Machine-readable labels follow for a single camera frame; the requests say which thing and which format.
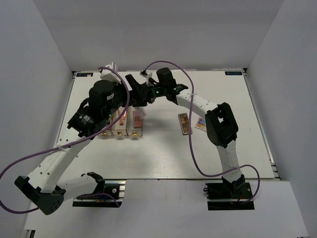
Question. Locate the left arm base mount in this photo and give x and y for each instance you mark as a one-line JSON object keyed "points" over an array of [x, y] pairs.
{"points": [[109, 196]]}

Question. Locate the long nude eyeshadow palette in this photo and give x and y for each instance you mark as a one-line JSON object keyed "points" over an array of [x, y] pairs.
{"points": [[141, 111]]}

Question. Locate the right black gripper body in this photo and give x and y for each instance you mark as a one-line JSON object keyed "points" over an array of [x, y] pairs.
{"points": [[154, 91]]}

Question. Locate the brown eyeshadow palette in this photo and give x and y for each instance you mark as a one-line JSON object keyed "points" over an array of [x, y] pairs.
{"points": [[184, 123]]}

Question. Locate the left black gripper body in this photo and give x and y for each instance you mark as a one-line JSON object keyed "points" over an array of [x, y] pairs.
{"points": [[121, 95]]}

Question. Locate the orange makeup brush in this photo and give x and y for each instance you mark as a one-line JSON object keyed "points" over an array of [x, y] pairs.
{"points": [[124, 118]]}

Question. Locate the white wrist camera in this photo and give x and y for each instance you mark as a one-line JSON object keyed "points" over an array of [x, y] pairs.
{"points": [[109, 75], [148, 76]]}

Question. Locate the pink blush palette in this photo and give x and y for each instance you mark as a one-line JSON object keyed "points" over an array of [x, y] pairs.
{"points": [[137, 121]]}

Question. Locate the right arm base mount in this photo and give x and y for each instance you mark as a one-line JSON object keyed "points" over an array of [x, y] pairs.
{"points": [[219, 199]]}

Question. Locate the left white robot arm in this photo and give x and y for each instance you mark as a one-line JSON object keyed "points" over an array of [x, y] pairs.
{"points": [[43, 185]]}

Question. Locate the middle clear organizer bin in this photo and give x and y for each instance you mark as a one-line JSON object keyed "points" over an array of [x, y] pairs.
{"points": [[120, 127]]}

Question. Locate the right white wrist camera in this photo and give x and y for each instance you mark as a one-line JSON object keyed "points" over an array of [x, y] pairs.
{"points": [[148, 76]]}

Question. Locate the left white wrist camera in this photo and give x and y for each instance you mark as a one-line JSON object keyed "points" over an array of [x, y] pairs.
{"points": [[109, 75]]}

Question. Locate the colorful eyeshadow palette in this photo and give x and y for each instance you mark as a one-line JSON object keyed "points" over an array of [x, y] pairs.
{"points": [[201, 124]]}

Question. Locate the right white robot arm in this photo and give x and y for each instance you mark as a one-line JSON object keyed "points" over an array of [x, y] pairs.
{"points": [[221, 124]]}

